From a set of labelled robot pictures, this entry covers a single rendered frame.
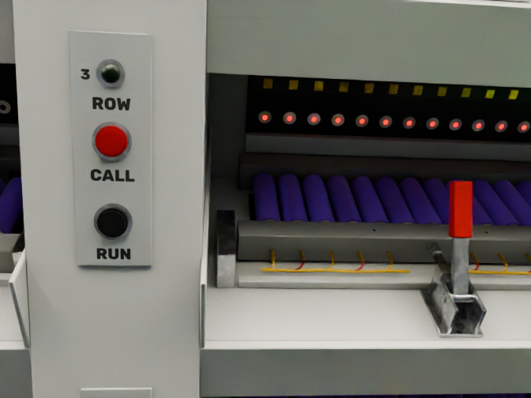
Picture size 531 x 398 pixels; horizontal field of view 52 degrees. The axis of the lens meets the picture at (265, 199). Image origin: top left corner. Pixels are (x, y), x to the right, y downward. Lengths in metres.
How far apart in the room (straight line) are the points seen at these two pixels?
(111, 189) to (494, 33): 0.22
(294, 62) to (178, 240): 0.12
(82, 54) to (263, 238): 0.16
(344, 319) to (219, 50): 0.18
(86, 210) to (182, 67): 0.09
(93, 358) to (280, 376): 0.11
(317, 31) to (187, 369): 0.20
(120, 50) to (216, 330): 0.17
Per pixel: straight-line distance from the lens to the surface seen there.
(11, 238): 0.38
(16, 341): 0.35
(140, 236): 0.30
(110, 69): 0.29
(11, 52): 0.32
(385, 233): 0.39
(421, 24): 0.31
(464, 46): 0.33
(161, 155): 0.29
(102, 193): 0.30
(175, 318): 0.32
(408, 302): 0.37
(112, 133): 0.29
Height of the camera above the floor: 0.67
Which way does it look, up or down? 12 degrees down
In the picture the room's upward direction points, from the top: 3 degrees clockwise
